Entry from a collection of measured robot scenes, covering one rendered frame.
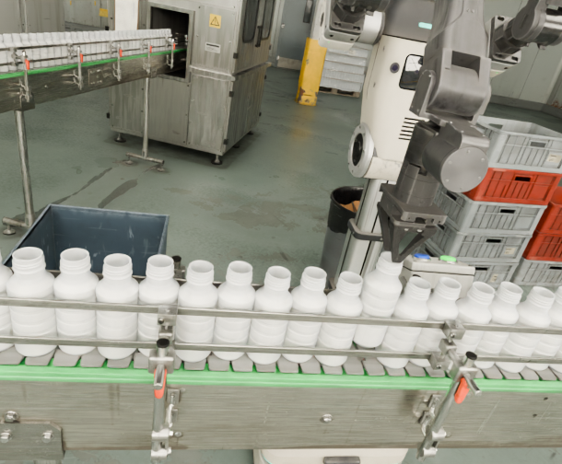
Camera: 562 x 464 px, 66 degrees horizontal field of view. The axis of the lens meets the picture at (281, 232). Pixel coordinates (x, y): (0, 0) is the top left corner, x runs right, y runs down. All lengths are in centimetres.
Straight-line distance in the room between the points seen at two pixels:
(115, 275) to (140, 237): 65
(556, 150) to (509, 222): 51
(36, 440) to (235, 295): 40
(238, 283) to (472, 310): 39
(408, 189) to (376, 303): 19
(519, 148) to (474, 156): 242
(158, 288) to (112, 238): 67
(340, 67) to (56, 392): 962
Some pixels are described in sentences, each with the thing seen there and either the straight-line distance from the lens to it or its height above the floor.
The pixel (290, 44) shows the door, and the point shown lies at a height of 63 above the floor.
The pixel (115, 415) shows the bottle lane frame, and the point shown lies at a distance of 79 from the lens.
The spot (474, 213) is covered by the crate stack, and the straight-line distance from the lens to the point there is 299.
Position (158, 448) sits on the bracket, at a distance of 75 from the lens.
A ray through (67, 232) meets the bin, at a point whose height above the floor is 87.
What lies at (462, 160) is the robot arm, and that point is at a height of 140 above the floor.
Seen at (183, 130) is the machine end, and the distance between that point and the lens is 445.
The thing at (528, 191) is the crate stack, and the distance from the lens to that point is 318.
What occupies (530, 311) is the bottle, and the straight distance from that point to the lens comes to 87.
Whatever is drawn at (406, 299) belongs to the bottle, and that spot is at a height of 114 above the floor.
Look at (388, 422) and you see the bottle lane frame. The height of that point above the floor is 90.
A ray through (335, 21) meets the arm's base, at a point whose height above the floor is 151.
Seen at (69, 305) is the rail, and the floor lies 111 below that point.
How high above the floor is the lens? 152
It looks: 27 degrees down
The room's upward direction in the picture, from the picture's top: 11 degrees clockwise
